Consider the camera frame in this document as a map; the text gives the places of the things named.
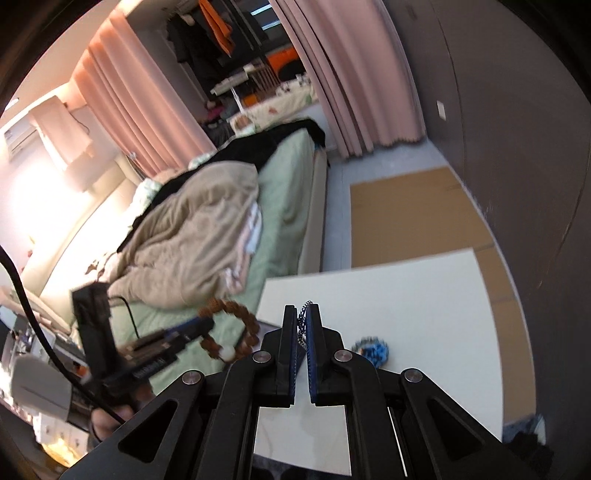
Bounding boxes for brown bead bracelet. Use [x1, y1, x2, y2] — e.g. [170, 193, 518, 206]
[196, 298, 262, 370]

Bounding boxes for brown cardboard sheet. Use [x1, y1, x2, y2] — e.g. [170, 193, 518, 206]
[348, 166, 522, 352]

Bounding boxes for black blanket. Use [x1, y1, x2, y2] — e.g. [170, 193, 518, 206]
[117, 117, 326, 252]

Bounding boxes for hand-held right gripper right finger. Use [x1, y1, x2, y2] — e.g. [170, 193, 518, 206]
[308, 302, 550, 480]

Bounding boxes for pink curtain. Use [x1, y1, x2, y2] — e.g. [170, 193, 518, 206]
[74, 9, 218, 176]
[270, 0, 428, 160]

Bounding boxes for beige blanket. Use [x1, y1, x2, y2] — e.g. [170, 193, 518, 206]
[99, 161, 264, 308]

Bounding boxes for pale green pillow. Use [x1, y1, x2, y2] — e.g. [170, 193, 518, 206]
[131, 178, 163, 208]

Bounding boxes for orange box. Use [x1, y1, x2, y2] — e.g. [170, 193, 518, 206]
[263, 46, 301, 77]

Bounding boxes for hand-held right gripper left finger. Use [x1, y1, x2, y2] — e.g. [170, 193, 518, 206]
[60, 305, 298, 480]

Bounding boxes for black cable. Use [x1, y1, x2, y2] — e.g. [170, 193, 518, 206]
[0, 244, 127, 423]

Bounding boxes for silver chain necklace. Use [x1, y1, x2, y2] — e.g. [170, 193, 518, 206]
[295, 300, 315, 352]

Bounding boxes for dark hanging clothes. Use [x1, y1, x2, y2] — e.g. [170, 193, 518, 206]
[166, 9, 269, 93]

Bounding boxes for orange cloth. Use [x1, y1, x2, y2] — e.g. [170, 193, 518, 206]
[198, 0, 236, 58]

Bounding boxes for floral bedding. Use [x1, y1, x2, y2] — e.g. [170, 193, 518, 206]
[231, 85, 319, 136]

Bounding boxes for pink white fleece blanket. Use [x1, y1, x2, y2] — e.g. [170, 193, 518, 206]
[222, 203, 264, 296]

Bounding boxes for person's left hand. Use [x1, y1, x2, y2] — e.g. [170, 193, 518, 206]
[90, 397, 139, 450]

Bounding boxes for white air conditioner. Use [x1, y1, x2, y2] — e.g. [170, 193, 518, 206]
[2, 124, 43, 161]

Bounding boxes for bed with green sheet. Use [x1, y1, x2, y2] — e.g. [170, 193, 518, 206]
[106, 129, 329, 398]

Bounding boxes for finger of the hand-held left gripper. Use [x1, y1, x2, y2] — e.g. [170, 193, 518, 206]
[157, 316, 215, 352]

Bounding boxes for blue bead bracelet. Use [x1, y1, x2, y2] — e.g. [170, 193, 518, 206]
[351, 337, 391, 370]

